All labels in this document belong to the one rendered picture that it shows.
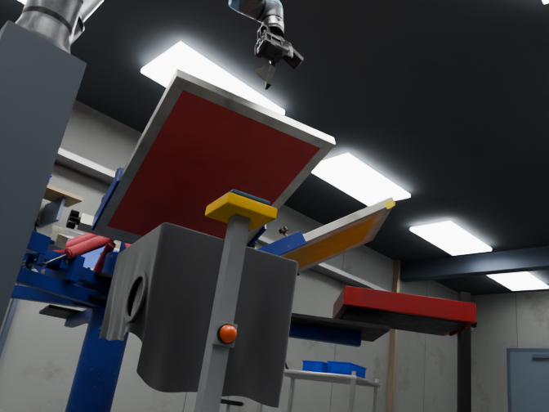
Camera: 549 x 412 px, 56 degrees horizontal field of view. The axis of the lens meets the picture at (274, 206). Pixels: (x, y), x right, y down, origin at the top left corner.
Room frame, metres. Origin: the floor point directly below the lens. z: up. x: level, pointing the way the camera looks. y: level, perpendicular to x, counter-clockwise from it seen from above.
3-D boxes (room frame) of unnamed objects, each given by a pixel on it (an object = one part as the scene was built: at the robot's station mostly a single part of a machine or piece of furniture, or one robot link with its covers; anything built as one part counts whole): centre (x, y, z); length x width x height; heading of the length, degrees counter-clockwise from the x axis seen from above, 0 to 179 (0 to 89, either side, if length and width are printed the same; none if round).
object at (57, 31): (1.04, 0.61, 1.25); 0.15 x 0.15 x 0.10
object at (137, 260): (1.59, 0.37, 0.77); 0.46 x 0.09 x 0.36; 28
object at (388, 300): (2.60, -0.70, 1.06); 0.61 x 0.46 x 0.12; 88
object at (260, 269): (1.46, 0.10, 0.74); 0.45 x 0.03 x 0.43; 118
